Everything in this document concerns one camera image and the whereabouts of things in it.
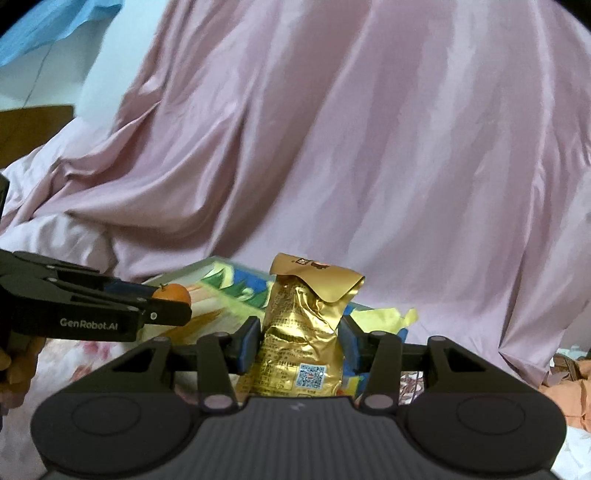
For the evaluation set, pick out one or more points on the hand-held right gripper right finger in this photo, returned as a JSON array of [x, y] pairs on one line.
[[350, 344]]

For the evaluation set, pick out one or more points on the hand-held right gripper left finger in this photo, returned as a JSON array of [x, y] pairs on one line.
[[247, 344]]

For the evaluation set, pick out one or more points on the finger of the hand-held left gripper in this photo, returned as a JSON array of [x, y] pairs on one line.
[[129, 290], [171, 314]]

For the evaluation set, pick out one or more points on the orange tangerine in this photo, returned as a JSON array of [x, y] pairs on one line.
[[174, 293]]

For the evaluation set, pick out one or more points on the grey cardboard box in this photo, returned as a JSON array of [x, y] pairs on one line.
[[180, 270]]

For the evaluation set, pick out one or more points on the gold foil snack packet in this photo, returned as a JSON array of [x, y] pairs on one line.
[[300, 332]]

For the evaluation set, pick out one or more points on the person's left hand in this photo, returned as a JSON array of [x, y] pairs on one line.
[[21, 369]]

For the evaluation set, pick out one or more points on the floral bed sheet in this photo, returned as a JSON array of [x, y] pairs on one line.
[[92, 355]]

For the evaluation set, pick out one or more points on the crumpled yellow wrapper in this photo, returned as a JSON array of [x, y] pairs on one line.
[[383, 321]]

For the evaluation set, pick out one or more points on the blue snack packet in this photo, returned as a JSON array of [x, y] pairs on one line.
[[247, 286]]

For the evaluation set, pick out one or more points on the brown wooden furniture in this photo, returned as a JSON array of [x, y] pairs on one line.
[[27, 134]]

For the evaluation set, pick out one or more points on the pink duvet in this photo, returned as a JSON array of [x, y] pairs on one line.
[[369, 138]]

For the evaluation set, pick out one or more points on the orange cloth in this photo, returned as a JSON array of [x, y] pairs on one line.
[[570, 397]]

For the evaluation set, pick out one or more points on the blue cloth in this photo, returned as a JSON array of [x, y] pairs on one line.
[[46, 23]]

